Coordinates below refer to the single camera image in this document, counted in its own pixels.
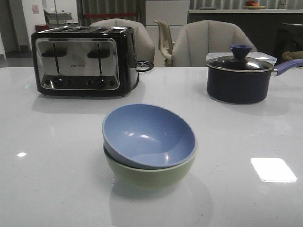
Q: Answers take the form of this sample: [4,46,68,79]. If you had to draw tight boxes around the dark blue saucepan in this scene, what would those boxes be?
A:
[206,64,291,104]

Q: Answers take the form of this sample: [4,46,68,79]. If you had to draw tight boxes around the left beige upholstered chair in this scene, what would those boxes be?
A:
[90,18,155,63]

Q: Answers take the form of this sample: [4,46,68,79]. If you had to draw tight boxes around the clear plastic food container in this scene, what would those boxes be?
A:
[206,52,277,65]

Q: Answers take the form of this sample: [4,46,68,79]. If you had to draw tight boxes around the black toaster power cable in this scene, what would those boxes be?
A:
[136,61,154,72]

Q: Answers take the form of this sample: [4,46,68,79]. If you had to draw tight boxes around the glass pot lid blue knob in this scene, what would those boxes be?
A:
[206,44,273,72]

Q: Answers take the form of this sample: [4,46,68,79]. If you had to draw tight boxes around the metal trolley cart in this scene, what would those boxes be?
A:
[43,0,74,28]

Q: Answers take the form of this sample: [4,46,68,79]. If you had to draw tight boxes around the cream plastic chair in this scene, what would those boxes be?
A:
[154,19,174,67]

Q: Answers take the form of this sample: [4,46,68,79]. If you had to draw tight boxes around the beige upholstered chair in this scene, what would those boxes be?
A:
[171,20,257,67]
[90,18,155,63]

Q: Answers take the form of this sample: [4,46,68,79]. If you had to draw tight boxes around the green plastic bowl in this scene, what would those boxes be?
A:
[103,148,197,189]

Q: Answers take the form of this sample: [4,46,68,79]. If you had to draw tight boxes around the black and chrome toaster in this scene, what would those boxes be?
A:
[31,26,139,96]

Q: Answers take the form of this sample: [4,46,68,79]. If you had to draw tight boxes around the dark counter with white top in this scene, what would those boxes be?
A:
[187,9,303,55]

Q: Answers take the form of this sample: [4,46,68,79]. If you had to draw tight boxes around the blue plastic bowl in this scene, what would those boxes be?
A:
[102,104,197,170]

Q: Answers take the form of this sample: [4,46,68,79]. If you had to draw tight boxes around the right beige upholstered chair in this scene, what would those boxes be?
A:
[171,20,257,67]

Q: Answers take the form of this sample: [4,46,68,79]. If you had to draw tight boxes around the fruit bowl on counter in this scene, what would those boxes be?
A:
[244,0,265,9]

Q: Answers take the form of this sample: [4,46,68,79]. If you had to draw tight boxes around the white cabinet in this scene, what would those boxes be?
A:
[145,0,189,46]

